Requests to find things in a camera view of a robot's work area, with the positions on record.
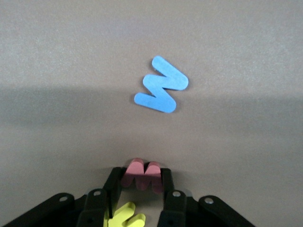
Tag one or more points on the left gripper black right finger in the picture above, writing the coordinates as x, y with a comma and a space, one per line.
189, 210

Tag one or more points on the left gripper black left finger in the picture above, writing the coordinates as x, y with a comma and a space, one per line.
71, 210

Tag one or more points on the pink letter w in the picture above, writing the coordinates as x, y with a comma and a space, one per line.
144, 176

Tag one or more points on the large blue letter M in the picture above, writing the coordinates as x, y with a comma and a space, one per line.
163, 85

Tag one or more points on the yellow letter n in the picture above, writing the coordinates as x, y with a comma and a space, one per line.
123, 217

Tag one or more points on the brown table cover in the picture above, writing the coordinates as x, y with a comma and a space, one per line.
71, 59

